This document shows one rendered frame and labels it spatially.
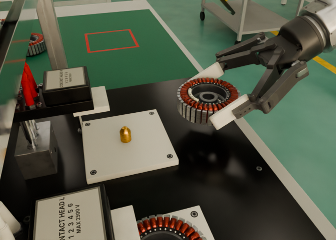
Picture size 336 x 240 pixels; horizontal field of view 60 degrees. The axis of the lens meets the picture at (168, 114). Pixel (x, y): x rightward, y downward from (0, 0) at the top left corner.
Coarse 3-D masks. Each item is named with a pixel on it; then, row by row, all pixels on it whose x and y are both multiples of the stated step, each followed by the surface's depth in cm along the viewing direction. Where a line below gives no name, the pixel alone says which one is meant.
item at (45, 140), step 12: (36, 132) 47; (48, 132) 47; (24, 144) 45; (36, 144) 45; (48, 144) 45; (24, 156) 44; (36, 156) 44; (48, 156) 45; (24, 168) 45; (36, 168) 45; (48, 168) 46
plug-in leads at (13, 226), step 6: (0, 204) 23; (0, 210) 23; (6, 210) 23; (0, 216) 21; (6, 216) 23; (12, 216) 24; (0, 222) 21; (6, 222) 22; (12, 222) 24; (18, 222) 26; (0, 228) 21; (6, 228) 22; (12, 228) 24; (18, 228) 25; (0, 234) 21; (6, 234) 22; (12, 234) 23; (18, 234) 25
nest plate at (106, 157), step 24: (96, 120) 57; (120, 120) 57; (144, 120) 57; (96, 144) 51; (120, 144) 51; (144, 144) 51; (168, 144) 51; (96, 168) 47; (120, 168) 47; (144, 168) 47
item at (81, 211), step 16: (64, 192) 26; (80, 192) 26; (96, 192) 26; (32, 208) 24; (48, 208) 24; (64, 208) 24; (80, 208) 24; (96, 208) 24; (128, 208) 29; (32, 224) 23; (48, 224) 23; (64, 224) 23; (80, 224) 23; (96, 224) 23; (112, 224) 27; (128, 224) 28
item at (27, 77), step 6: (24, 66) 41; (24, 72) 37; (30, 72) 42; (24, 78) 37; (30, 78) 42; (24, 84) 38; (30, 84) 40; (24, 90) 38; (30, 90) 39; (36, 90) 44; (24, 96) 39; (30, 96) 39; (36, 96) 42; (30, 102) 40
